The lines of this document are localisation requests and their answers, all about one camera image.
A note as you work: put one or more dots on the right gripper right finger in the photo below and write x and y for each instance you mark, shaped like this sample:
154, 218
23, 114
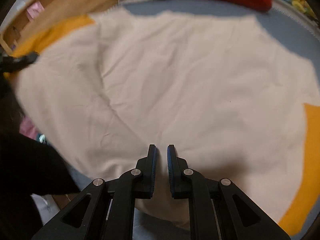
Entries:
218, 209

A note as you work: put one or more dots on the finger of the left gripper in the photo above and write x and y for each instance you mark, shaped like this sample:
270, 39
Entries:
28, 59

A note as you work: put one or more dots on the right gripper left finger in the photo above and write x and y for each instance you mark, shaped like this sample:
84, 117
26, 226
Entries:
105, 209

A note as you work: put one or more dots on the beige and yellow hooded jacket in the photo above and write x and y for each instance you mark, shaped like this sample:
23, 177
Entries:
175, 92

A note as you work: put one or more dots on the grey quilted mattress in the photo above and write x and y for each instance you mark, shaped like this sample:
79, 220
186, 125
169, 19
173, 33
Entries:
287, 30

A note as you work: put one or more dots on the yellow plush toys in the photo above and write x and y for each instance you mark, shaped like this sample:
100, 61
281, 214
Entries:
303, 7

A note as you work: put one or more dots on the wooden bed frame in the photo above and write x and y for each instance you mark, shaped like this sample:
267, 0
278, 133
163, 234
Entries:
20, 28

